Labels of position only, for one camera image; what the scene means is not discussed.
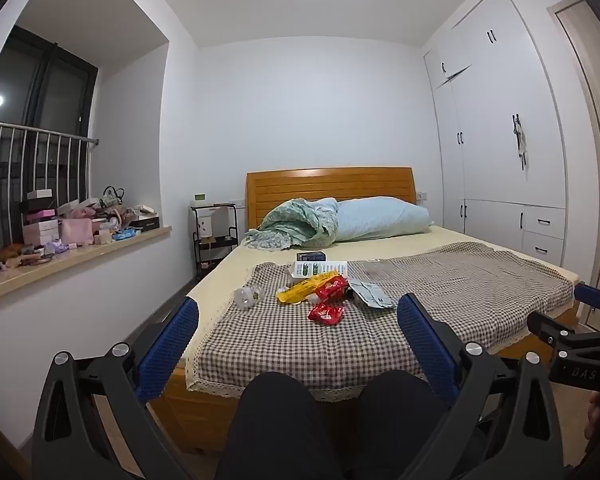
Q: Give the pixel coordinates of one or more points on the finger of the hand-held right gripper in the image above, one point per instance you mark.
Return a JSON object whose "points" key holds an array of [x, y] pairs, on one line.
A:
{"points": [[547, 325], [597, 297]]}

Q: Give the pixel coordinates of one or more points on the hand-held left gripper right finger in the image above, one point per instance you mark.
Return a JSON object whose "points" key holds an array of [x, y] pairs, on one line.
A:
{"points": [[425, 345]]}

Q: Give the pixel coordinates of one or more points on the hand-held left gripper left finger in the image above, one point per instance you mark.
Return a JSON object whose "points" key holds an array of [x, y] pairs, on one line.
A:
{"points": [[167, 345]]}

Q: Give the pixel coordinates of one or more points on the white packet green print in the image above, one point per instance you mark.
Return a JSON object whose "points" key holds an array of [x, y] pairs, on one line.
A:
{"points": [[330, 267]]}

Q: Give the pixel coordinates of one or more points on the dark blue carton box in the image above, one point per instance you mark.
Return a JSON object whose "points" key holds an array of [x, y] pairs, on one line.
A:
{"points": [[311, 257]]}

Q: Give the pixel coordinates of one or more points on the person's right hand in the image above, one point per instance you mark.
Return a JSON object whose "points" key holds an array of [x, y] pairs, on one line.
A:
{"points": [[595, 412]]}

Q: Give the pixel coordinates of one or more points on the brown checked blanket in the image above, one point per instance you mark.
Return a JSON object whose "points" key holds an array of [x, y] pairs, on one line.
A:
{"points": [[430, 305]]}

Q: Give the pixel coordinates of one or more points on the grey foil bag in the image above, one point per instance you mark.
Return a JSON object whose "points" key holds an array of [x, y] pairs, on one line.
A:
{"points": [[372, 295]]}

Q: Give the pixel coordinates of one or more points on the clear plastic packaging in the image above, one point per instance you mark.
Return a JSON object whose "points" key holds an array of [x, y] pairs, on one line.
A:
{"points": [[247, 297]]}

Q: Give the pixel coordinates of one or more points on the red snack packet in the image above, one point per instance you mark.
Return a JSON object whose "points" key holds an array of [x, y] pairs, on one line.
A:
{"points": [[334, 289], [326, 314]]}

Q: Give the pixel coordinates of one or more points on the pale yellow bed sheet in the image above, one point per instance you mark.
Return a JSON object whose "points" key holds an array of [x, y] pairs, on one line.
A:
{"points": [[240, 265]]}

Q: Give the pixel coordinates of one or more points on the black shelf trolley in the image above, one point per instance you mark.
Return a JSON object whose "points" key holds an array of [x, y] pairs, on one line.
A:
{"points": [[230, 242]]}

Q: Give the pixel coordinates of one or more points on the beige window sill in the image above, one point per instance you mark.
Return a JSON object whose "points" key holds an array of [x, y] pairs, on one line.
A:
{"points": [[80, 262]]}

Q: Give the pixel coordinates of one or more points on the flat black box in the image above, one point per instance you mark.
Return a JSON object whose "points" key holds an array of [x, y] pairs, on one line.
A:
{"points": [[145, 222]]}

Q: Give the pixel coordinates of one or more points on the light blue pillow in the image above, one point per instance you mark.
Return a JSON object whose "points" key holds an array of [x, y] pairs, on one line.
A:
{"points": [[380, 220]]}

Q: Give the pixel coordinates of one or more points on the yellow snack packet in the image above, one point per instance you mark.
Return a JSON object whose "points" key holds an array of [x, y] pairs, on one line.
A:
{"points": [[300, 291]]}

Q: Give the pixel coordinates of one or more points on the person's left leg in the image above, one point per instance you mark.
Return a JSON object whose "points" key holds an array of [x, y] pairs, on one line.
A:
{"points": [[280, 430]]}

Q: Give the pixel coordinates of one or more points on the pink pouch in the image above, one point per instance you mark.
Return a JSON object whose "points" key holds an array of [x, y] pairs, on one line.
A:
{"points": [[75, 231]]}

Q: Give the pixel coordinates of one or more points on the pile of boxes and clutter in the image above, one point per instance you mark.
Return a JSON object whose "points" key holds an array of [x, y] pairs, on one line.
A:
{"points": [[40, 232]]}

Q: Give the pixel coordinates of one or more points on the green floral quilt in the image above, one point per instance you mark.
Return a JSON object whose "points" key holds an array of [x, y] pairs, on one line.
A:
{"points": [[295, 222]]}

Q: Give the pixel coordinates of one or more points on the beige door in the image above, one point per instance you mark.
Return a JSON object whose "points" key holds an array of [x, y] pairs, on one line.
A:
{"points": [[590, 110]]}

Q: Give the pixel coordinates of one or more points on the white wardrobe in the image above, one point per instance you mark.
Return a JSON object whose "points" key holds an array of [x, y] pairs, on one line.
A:
{"points": [[495, 110]]}

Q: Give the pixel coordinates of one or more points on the metal window railing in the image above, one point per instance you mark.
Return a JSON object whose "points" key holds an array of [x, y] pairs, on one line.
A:
{"points": [[45, 132]]}

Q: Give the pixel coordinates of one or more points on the dark window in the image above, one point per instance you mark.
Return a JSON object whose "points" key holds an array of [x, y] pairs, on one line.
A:
{"points": [[30, 85]]}

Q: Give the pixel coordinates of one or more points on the wooden bed frame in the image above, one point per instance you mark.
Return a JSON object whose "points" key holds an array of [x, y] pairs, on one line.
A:
{"points": [[330, 187]]}

